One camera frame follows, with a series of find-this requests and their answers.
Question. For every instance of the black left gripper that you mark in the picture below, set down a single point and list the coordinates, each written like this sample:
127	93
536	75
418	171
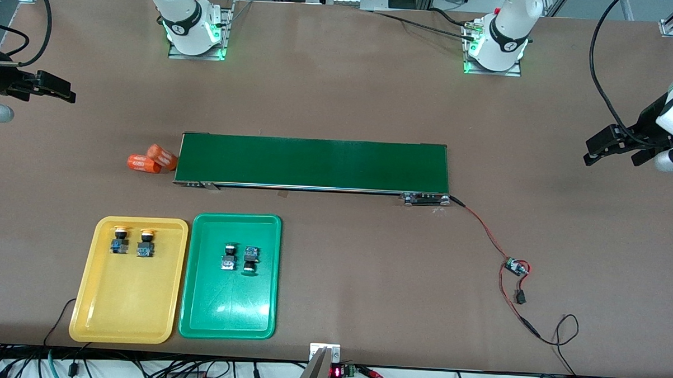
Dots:
646	123

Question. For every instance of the orange cylinder marked 4680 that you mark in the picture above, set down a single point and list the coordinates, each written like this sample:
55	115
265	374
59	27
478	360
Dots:
142	164
163	155

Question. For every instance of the yellow mushroom push button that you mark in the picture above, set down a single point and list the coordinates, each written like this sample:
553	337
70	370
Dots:
146	245
121	243

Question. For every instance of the green mushroom push button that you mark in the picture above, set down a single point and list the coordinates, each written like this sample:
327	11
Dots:
250	259
229	258

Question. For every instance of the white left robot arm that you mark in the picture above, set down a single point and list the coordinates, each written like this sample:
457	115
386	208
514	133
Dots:
504	32

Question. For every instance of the small green controller board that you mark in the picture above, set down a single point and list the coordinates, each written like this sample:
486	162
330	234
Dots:
515	267

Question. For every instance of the black inline connector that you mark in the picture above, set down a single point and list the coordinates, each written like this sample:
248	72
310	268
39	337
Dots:
520	298

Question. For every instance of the yellow plastic tray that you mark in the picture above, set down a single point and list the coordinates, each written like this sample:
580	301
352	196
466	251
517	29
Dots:
125	299

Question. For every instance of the green belt conveyor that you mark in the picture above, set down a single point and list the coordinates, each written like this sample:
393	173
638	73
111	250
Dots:
315	163

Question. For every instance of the green plastic tray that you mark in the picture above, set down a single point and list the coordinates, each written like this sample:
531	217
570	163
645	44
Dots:
229	303

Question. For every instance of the red LED display module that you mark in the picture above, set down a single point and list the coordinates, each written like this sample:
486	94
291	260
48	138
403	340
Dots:
341	371

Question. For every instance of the grey metal pole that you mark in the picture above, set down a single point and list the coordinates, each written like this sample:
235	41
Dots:
316	373

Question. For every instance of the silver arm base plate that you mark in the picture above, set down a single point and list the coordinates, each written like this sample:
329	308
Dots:
195	56
491	72

